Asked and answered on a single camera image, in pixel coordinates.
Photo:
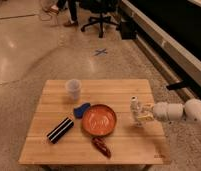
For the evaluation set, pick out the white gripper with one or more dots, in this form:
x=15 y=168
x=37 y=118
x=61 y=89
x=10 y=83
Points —
x=159 y=112

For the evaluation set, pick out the white plastic bottle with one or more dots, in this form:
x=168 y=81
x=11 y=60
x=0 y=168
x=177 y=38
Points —
x=135 y=108

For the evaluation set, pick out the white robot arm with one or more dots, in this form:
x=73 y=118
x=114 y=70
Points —
x=190 y=111

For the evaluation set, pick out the wooden table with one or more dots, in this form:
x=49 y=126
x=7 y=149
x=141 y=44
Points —
x=128 y=144

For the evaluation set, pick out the orange round bowl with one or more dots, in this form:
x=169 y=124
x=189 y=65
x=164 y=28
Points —
x=99 y=120

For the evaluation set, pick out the dark red chili pepper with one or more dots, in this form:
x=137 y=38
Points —
x=101 y=146

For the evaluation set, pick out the blue sponge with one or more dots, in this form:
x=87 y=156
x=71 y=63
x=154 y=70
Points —
x=79 y=111

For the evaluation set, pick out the clear plastic cup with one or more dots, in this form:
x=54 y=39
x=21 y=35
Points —
x=73 y=88

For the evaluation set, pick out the black box on floor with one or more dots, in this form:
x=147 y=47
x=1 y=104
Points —
x=127 y=30

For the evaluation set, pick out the black white striped box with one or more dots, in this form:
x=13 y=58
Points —
x=60 y=130

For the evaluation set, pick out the black office chair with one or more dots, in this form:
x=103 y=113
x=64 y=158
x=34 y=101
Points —
x=100 y=7

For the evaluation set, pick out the person's legs and shoes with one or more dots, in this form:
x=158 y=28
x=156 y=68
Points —
x=55 y=8

